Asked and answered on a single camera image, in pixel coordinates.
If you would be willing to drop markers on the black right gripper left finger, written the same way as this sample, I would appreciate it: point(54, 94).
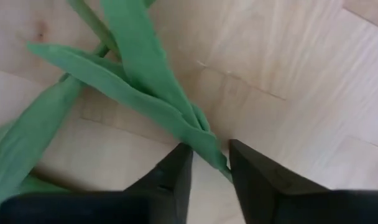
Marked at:
point(173, 186)

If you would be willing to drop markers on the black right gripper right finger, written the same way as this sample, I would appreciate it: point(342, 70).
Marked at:
point(254, 186)

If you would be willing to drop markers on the red artificial tulip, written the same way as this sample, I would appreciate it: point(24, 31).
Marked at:
point(139, 56)

